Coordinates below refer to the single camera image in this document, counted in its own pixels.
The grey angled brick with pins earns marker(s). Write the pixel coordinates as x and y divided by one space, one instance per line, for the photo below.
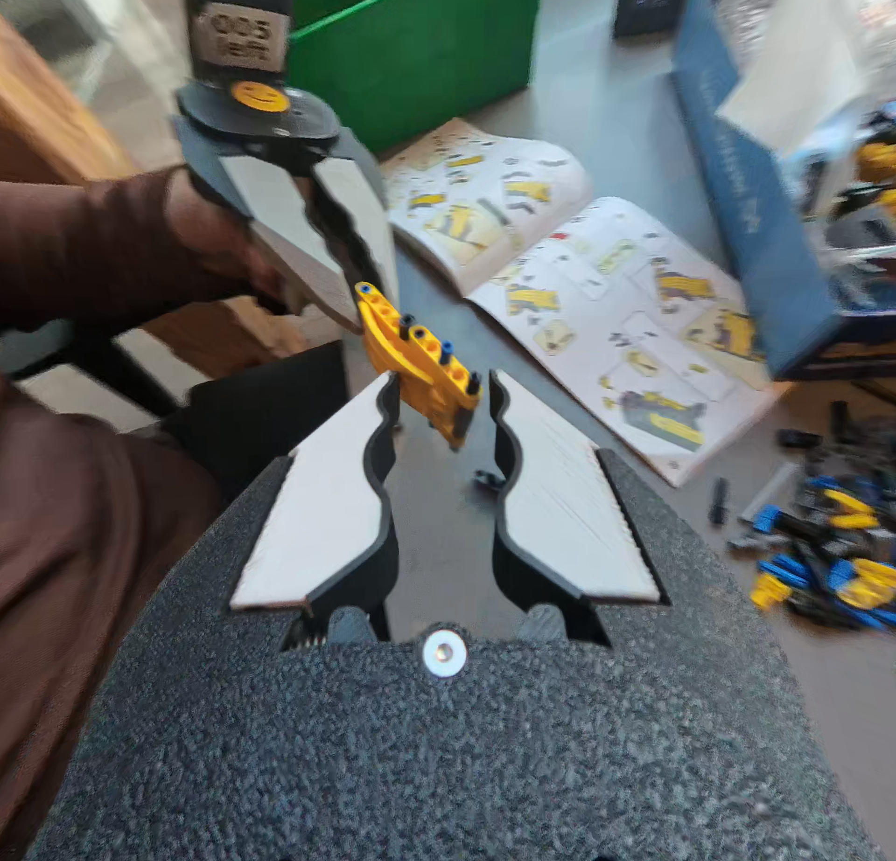
490 480

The person's left hand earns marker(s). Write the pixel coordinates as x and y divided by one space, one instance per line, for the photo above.
217 245

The grey desk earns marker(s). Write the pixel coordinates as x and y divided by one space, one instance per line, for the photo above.
616 105

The green plastic bin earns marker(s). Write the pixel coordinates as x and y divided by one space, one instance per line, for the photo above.
420 49

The person's left forearm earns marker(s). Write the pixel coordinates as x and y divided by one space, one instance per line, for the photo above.
84 245

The clear plastic bags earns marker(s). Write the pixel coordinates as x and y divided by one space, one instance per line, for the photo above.
791 56

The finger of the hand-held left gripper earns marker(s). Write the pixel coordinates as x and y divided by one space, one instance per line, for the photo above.
364 210
280 224

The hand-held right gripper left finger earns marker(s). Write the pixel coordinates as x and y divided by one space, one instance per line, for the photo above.
315 525

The open instruction booklet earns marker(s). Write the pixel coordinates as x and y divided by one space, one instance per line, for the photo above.
595 301

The wooden post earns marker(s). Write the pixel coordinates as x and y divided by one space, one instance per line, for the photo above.
42 105

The pile of small bricks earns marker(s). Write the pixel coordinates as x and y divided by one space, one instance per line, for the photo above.
826 546

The black office chair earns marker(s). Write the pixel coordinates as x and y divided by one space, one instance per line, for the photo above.
105 364

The black axle brick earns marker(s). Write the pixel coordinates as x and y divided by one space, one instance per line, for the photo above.
717 501

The blue cardboard box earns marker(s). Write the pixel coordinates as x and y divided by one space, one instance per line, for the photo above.
749 231

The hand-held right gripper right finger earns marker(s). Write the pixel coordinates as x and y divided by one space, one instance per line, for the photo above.
574 525

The yellow brick assembly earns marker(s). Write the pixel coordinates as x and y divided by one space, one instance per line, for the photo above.
413 364

